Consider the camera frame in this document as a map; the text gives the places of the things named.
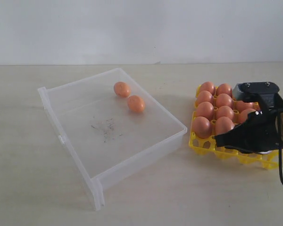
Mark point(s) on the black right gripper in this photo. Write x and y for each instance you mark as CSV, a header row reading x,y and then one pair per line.
x,y
260,139

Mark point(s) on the clear plastic tray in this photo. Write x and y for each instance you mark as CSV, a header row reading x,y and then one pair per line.
x,y
107,141

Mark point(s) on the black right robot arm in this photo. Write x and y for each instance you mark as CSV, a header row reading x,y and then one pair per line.
x,y
257,118

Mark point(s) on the yellow plastic egg tray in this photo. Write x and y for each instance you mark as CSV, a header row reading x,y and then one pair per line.
x,y
207,145

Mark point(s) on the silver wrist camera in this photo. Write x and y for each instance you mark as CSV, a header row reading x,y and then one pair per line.
x,y
266,94

